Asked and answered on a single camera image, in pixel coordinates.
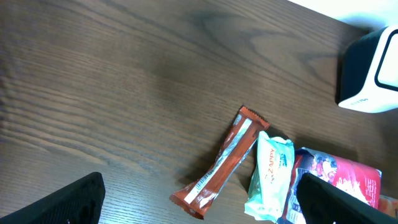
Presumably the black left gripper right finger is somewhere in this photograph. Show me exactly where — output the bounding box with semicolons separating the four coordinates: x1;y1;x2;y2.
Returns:
297;173;397;224

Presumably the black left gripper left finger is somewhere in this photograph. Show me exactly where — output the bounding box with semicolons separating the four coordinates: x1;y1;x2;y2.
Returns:
1;172;106;224

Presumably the red purple pad package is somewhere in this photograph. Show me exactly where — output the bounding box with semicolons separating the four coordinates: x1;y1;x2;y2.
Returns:
277;147;382;224

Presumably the small orange tissue pack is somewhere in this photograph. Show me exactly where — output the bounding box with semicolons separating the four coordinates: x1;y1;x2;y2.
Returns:
378;195;398;219

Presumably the white barcode scanner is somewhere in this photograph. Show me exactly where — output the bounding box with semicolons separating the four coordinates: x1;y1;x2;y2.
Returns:
337;25;397;113

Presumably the teal wet wipes packet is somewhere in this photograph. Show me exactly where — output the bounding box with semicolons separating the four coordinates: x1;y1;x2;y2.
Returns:
244;131;295;223

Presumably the orange snack bar wrapper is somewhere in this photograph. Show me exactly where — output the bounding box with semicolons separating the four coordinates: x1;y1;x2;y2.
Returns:
170;106;271;220

